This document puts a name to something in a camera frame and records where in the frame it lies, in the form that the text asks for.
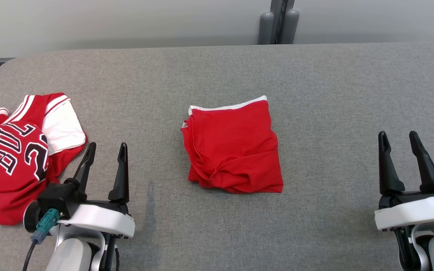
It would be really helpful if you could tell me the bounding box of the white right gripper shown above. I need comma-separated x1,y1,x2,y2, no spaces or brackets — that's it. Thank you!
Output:
374,131,434,231

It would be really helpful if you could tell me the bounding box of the red Bulls basketball jersey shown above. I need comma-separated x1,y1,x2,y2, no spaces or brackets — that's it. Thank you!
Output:
0,93,88,226

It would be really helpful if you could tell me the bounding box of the grey metal post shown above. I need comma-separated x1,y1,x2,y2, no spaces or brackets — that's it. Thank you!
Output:
258,0,300,45

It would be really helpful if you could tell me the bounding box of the red shirt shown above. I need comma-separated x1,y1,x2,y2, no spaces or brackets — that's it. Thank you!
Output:
181,95,284,194

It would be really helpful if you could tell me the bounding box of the black cable with teal connector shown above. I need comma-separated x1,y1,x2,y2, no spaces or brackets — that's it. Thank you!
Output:
22,209,61,271

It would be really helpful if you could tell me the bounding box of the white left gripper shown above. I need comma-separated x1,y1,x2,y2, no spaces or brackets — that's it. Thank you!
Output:
58,142,135,238

